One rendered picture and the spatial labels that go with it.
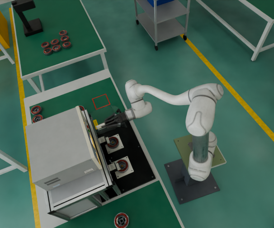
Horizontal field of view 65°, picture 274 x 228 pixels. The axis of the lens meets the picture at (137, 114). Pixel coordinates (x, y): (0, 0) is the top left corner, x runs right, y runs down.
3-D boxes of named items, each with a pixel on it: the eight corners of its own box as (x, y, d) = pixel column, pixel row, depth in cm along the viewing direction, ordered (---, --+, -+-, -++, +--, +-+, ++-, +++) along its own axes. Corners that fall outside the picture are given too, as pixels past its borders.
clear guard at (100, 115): (117, 106, 190) (116, 102, 185) (127, 127, 177) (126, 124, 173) (82, 120, 186) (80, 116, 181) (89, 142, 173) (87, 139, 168)
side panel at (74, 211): (101, 202, 172) (89, 192, 145) (101, 206, 170) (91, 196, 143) (67, 217, 168) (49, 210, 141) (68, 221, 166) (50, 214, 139)
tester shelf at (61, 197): (87, 111, 182) (86, 109, 178) (113, 186, 145) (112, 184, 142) (36, 131, 176) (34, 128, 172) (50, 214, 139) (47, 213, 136)
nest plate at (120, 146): (118, 134, 202) (118, 133, 201) (124, 147, 194) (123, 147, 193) (103, 140, 200) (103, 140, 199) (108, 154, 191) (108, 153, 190)
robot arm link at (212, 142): (214, 142, 183) (221, 129, 165) (210, 161, 174) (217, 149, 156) (195, 136, 187) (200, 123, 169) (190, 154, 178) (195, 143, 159)
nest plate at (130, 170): (127, 156, 189) (127, 155, 188) (134, 171, 181) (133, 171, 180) (111, 163, 187) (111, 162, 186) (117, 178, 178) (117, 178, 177)
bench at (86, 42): (86, 24, 437) (73, -14, 374) (115, 86, 337) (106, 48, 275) (33, 41, 421) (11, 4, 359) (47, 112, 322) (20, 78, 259)
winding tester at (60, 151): (86, 120, 172) (78, 105, 155) (102, 168, 149) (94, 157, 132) (38, 138, 167) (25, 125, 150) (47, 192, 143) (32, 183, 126)
